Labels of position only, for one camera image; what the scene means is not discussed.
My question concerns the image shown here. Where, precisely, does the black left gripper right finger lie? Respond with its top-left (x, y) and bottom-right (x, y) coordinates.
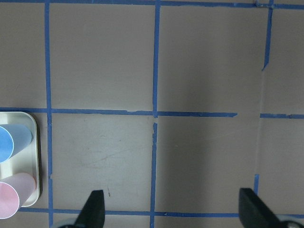
top-left (238, 188), bottom-right (280, 228)

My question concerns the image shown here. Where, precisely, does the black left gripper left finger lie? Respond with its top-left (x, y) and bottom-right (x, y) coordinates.
top-left (75, 190), bottom-right (105, 228)

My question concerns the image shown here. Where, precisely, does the pink plastic cup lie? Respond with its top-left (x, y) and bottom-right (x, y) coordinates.
top-left (0, 172), bottom-right (36, 219)

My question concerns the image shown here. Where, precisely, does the blue plastic cup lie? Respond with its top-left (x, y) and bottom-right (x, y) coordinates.
top-left (0, 124), bottom-right (32, 163)

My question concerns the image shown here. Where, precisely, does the cream plastic tray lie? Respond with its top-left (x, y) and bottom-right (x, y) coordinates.
top-left (0, 112), bottom-right (40, 208)

